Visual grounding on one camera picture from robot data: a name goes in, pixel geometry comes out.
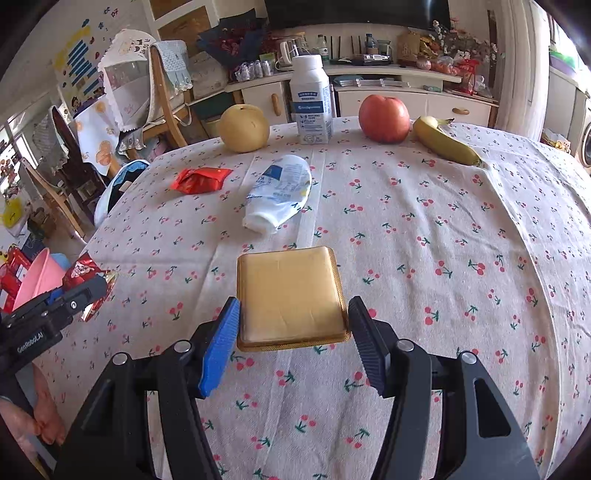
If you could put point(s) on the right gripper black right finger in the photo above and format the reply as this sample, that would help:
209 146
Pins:
480 437

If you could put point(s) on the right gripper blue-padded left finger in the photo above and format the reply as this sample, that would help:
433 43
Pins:
109 438

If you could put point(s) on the red snack wrapper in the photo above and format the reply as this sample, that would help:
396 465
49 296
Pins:
200 180

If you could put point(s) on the gold rectangular tray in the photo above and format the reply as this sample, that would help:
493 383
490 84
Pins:
290 299

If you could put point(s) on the white plastic bag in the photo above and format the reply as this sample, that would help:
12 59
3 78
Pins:
278 194

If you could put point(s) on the pink plastic trash bucket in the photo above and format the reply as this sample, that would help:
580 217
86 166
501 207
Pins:
44 275

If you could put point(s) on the yellow shopping bag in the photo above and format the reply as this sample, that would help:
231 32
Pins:
11 211

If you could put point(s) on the dark wooden chair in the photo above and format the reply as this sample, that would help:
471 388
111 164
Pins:
61 156

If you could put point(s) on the cherry print tablecloth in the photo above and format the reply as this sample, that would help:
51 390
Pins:
493 259

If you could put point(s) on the dining table with orange cloth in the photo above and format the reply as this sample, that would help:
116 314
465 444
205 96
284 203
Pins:
98 136

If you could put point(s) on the light wooden chair right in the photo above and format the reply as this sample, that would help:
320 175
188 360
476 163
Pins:
170 90

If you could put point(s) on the yellow round pear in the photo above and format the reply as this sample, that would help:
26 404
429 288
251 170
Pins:
243 128

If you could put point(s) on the washing machine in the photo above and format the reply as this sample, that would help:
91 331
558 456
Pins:
584 149

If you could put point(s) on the yellow banana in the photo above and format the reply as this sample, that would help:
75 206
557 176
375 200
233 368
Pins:
427 130

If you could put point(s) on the red apple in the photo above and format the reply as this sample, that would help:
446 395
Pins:
384 119

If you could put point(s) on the white tv cabinet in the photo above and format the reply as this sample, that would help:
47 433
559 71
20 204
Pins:
423 92

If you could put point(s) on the red flower bouquet blue wrap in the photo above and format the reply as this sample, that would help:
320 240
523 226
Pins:
235 40

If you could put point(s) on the white milk carton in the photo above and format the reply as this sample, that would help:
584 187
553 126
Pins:
312 101

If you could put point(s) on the white electric kettle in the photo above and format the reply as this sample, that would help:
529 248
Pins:
287 52

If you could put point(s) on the black flat television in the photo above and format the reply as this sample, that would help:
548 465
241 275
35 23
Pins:
410 13

